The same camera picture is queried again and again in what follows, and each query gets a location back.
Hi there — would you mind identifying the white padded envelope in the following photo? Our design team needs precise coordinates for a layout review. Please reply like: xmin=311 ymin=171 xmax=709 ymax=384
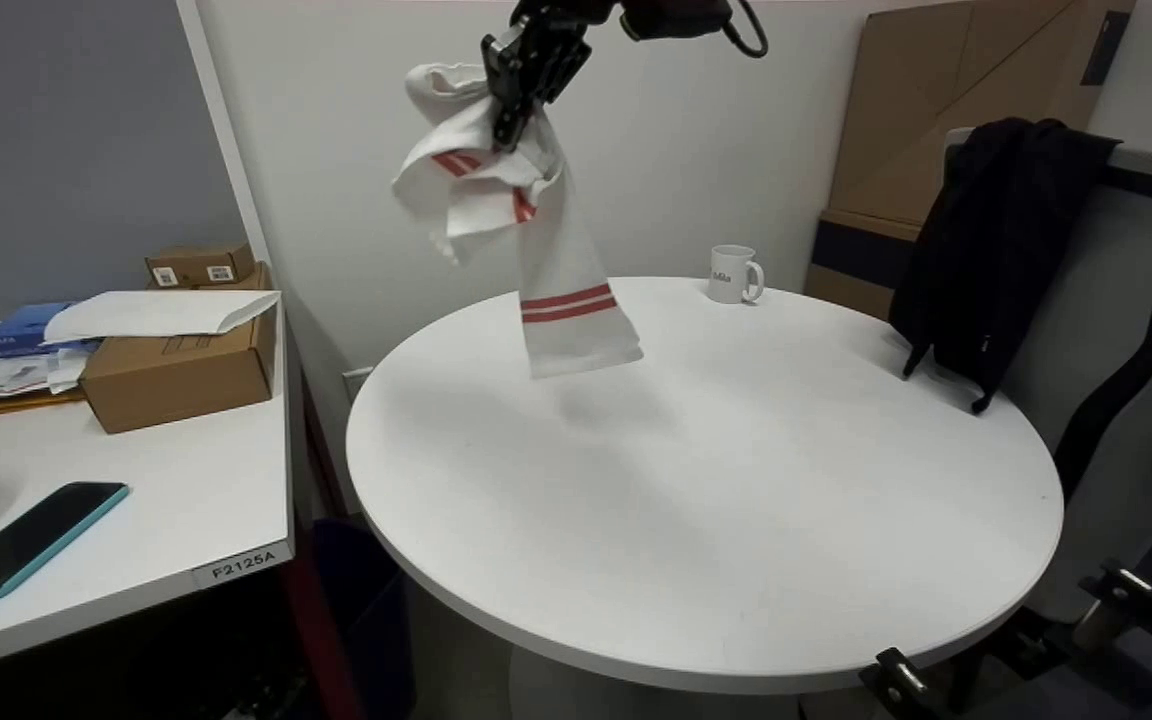
xmin=42 ymin=287 xmax=281 ymax=347

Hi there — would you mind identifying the flat brown cardboard box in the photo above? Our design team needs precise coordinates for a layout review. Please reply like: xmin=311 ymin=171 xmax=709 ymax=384
xmin=76 ymin=309 xmax=281 ymax=436

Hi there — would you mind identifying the white cloth with red stripes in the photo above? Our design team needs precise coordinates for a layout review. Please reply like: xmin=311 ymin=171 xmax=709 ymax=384
xmin=387 ymin=60 xmax=650 ymax=384

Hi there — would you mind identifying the smartphone with teal case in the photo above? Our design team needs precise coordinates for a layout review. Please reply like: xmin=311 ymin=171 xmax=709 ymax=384
xmin=0 ymin=479 xmax=134 ymax=609

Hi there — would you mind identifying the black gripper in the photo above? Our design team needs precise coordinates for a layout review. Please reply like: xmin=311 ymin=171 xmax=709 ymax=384
xmin=485 ymin=0 xmax=620 ymax=148

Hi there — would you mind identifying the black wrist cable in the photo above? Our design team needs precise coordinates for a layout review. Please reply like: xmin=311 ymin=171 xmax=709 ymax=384
xmin=722 ymin=0 xmax=772 ymax=60

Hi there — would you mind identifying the grey partition with white frame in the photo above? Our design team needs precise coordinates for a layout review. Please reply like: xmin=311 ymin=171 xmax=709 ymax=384
xmin=0 ymin=0 xmax=273 ymax=332

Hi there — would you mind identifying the white mug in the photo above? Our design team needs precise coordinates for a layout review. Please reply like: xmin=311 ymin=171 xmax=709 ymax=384
xmin=704 ymin=241 xmax=768 ymax=309

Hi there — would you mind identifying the blue packet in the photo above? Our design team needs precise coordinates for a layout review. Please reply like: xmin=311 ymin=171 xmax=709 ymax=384
xmin=0 ymin=301 xmax=71 ymax=360

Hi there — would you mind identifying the grey mesh office chair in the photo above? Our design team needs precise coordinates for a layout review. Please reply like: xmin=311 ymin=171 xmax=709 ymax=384
xmin=942 ymin=123 xmax=1152 ymax=634

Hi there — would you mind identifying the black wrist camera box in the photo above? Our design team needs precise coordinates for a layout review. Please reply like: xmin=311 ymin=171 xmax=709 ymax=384
xmin=617 ymin=0 xmax=741 ymax=41

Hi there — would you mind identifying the small brown cardboard box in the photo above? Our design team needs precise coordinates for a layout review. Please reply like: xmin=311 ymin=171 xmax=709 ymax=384
xmin=146 ymin=244 xmax=273 ymax=297

